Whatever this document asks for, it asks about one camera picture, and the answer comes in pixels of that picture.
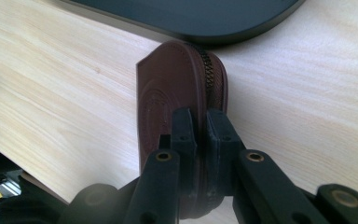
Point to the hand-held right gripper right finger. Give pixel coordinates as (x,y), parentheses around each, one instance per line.
(222,146)

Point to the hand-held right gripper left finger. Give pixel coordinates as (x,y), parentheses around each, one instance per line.
(183,140)

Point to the brown zip pouch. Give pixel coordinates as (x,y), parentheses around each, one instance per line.
(167,81)

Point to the black tray with hook stand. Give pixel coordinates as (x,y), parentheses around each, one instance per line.
(199,15)

